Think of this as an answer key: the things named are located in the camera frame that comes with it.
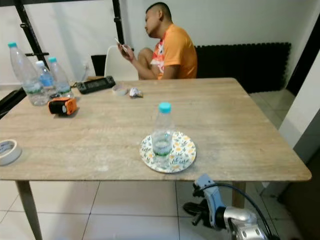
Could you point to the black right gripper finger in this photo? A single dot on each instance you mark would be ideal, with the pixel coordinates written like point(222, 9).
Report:
point(192, 208)

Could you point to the water bottle teal cap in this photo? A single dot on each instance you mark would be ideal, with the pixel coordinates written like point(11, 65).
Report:
point(163, 135)

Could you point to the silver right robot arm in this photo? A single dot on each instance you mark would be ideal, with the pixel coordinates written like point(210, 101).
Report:
point(245, 222)

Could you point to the floral round plate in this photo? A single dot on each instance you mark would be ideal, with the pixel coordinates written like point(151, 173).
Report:
point(184, 152)

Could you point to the white masking tape roll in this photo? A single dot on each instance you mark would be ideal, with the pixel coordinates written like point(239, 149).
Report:
point(16, 156)

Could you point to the light wooden dining table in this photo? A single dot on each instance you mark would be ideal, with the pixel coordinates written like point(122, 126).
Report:
point(105, 135)

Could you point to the crumpled foil wrapper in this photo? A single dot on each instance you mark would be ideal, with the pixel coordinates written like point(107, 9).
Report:
point(135, 93)

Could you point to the clear tape roll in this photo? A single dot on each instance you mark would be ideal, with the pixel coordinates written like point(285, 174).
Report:
point(120, 90)

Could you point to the black rectangular controller device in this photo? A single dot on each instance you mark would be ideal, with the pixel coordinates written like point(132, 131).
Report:
point(95, 85)

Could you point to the man in orange shirt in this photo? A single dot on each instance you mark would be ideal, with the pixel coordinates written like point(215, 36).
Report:
point(180, 50)

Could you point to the orange black handheld device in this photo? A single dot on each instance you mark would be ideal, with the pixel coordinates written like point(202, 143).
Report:
point(63, 106)

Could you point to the large clear water bottle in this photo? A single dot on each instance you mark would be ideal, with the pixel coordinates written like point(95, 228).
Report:
point(25, 75)

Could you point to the smartphone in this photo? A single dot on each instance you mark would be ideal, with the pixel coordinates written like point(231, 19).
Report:
point(119, 45)

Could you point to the small bottle blue label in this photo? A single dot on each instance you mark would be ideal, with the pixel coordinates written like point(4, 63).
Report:
point(46, 79)

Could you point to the small clear water bottle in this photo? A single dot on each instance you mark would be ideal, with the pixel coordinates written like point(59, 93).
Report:
point(61, 80)

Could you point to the black upright pole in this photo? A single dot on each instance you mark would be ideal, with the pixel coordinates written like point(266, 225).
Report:
point(118, 20)

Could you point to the black slanted stand pole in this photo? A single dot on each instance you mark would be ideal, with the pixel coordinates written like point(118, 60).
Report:
point(30, 32)

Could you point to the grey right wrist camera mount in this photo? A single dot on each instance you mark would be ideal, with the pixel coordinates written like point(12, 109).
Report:
point(211, 195)

